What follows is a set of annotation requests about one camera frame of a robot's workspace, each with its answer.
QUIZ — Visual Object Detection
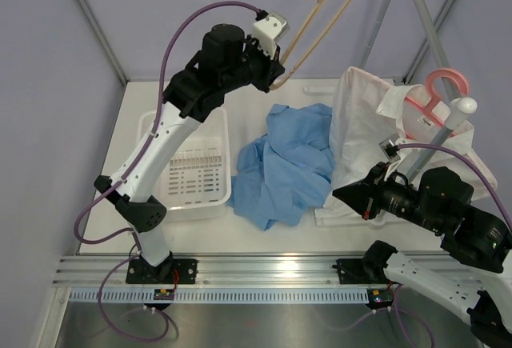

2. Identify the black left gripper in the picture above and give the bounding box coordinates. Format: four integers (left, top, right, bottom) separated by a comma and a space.
219, 34, 284, 94

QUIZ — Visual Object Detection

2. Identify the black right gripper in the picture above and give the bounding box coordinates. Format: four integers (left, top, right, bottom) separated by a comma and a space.
332, 160, 444, 232

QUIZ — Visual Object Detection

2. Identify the blue shirt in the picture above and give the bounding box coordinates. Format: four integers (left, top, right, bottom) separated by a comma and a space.
228, 103, 335, 231

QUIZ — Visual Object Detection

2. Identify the beige wooden hanger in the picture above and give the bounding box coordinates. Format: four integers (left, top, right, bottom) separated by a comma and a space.
268, 0, 377, 92

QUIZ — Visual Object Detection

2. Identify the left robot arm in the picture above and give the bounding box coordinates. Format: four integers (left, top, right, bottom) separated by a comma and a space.
94, 17, 288, 283

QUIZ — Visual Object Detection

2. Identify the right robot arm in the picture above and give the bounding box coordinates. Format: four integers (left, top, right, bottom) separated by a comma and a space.
333, 162, 511, 347

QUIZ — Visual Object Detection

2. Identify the white shirt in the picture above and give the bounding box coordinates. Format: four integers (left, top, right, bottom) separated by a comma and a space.
314, 67, 498, 228

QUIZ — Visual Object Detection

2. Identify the pink plastic hanger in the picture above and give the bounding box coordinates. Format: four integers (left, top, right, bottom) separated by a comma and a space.
402, 67, 471, 129

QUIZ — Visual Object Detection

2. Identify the grey rack pole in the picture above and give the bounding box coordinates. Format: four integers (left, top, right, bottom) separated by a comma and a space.
374, 98, 479, 221

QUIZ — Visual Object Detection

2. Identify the white plastic basket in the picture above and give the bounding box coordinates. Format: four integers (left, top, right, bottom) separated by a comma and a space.
128, 104, 231, 222

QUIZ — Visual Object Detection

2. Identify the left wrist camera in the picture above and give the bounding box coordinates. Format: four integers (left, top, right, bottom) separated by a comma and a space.
250, 10, 290, 59

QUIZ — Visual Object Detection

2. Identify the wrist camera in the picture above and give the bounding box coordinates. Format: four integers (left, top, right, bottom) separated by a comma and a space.
250, 10, 290, 59
379, 136, 409, 174

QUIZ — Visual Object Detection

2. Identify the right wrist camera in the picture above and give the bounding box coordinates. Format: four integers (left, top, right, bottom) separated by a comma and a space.
379, 136, 409, 174

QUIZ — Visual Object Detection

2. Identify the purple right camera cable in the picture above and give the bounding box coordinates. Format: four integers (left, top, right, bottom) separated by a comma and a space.
394, 142, 512, 223

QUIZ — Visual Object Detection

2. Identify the purple camera cable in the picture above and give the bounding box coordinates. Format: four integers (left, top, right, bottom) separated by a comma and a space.
394, 142, 512, 223
74, 0, 265, 247

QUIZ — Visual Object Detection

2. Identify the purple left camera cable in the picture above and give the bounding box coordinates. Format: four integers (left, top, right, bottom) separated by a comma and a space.
74, 0, 265, 247

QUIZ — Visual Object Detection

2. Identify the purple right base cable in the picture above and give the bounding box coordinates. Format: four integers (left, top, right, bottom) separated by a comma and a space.
319, 282, 437, 343

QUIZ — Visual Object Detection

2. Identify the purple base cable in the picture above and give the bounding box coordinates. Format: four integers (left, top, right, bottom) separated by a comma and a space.
319, 282, 437, 343
98, 255, 177, 343

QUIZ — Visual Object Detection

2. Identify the aluminium rail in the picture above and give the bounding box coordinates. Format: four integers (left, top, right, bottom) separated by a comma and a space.
51, 254, 487, 287

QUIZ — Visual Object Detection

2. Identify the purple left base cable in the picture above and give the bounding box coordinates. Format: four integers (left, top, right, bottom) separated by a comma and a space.
98, 255, 177, 343

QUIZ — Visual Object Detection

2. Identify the white slotted cable duct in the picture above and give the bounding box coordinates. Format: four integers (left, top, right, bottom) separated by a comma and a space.
70, 287, 369, 304

